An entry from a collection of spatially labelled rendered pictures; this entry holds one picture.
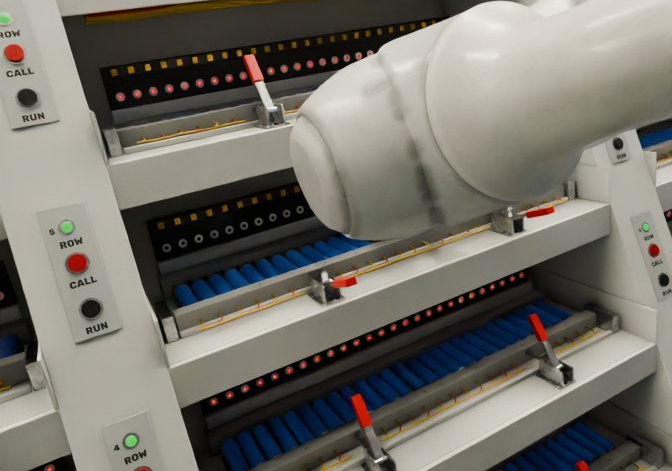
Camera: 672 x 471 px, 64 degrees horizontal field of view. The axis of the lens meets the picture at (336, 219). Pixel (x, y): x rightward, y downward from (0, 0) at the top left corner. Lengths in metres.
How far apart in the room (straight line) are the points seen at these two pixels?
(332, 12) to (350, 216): 0.66
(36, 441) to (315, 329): 0.27
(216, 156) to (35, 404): 0.28
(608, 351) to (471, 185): 0.59
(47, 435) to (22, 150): 0.25
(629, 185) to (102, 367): 0.70
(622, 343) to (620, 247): 0.13
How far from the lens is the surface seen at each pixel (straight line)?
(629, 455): 0.94
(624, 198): 0.85
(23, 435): 0.56
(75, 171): 0.56
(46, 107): 0.57
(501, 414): 0.72
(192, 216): 0.70
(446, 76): 0.27
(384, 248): 0.66
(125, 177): 0.56
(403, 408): 0.70
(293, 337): 0.57
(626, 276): 0.86
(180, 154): 0.56
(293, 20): 0.88
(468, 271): 0.67
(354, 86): 0.28
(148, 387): 0.55
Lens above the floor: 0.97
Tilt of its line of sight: 2 degrees up
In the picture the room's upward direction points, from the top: 18 degrees counter-clockwise
